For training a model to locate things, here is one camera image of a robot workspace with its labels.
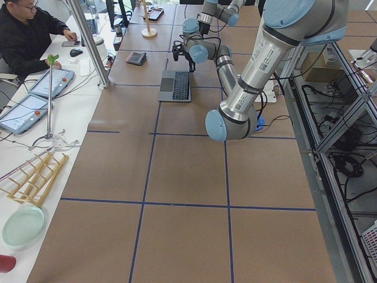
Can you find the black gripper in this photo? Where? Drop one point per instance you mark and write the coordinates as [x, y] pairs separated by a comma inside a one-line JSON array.
[[187, 56]]

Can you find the grey laptop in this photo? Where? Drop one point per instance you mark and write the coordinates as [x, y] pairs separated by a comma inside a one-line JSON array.
[[175, 87]]

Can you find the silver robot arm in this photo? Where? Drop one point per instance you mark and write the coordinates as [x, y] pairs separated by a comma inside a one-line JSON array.
[[212, 9], [284, 25]]

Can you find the wooden stand with round base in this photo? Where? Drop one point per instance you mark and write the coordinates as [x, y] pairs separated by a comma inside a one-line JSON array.
[[148, 32]]

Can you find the white pillar base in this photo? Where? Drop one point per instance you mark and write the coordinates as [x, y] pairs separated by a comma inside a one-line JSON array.
[[268, 94]]

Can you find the blue desk lamp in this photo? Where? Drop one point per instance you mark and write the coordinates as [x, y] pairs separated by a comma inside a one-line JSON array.
[[260, 123]]

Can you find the black computer mouse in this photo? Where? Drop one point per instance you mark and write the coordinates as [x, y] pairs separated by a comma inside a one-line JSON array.
[[75, 52]]

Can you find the cardboard box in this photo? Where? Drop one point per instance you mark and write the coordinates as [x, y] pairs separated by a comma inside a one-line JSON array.
[[317, 71]]

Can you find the smartphone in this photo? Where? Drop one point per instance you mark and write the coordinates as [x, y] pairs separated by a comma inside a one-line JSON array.
[[70, 44]]

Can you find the metal grabber tool green tip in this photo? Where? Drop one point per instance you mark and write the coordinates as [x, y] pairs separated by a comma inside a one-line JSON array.
[[51, 59]]

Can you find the lower teach pendant tablet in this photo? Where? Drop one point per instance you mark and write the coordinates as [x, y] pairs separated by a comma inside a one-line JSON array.
[[22, 116]]

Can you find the person in black jacket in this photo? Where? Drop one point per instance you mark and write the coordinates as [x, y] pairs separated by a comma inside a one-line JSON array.
[[26, 31]]

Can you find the wooden dish rack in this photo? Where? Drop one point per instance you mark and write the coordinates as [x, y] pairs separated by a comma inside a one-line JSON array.
[[32, 181]]

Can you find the green glass plate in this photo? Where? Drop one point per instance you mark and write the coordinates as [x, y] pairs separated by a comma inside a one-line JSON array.
[[23, 226]]

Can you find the white plastic basket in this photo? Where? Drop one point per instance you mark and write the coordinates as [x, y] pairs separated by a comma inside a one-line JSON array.
[[369, 238]]

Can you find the red cup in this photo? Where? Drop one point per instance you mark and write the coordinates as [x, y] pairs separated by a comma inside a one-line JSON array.
[[7, 263]]

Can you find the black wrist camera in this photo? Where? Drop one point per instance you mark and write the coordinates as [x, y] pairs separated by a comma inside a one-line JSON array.
[[177, 50]]

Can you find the aluminium frame post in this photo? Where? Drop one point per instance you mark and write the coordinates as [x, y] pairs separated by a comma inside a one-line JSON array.
[[81, 21]]

